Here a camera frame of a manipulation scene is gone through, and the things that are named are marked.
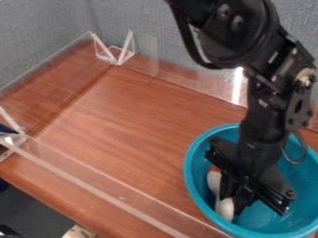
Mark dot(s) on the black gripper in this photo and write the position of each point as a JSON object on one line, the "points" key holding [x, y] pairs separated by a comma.
{"points": [[251, 176]]}

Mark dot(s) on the white toy mushroom brown cap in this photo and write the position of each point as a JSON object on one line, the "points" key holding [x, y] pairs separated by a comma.
{"points": [[225, 207]]}

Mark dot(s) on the blue plastic bowl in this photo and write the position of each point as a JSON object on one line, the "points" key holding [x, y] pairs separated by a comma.
{"points": [[259, 222]]}

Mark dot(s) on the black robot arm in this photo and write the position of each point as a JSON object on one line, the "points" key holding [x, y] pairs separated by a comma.
{"points": [[237, 33]]}

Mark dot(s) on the clear acrylic back barrier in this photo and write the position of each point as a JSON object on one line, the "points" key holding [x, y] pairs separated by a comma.
{"points": [[165, 60]]}

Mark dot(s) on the clear acrylic barrier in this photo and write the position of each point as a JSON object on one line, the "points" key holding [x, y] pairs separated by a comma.
{"points": [[73, 57], [165, 60], [94, 198]]}

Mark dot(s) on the clear acrylic front barrier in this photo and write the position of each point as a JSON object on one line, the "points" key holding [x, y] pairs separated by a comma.
{"points": [[94, 198]]}

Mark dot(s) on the clear acrylic left barrier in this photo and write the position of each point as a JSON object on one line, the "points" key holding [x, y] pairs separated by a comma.
{"points": [[73, 57]]}

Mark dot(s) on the clear acrylic corner bracket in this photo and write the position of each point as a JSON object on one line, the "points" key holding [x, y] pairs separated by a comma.
{"points": [[116, 54]]}

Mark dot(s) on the clear acrylic left bracket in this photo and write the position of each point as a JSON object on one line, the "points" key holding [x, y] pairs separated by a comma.
{"points": [[10, 133]]}

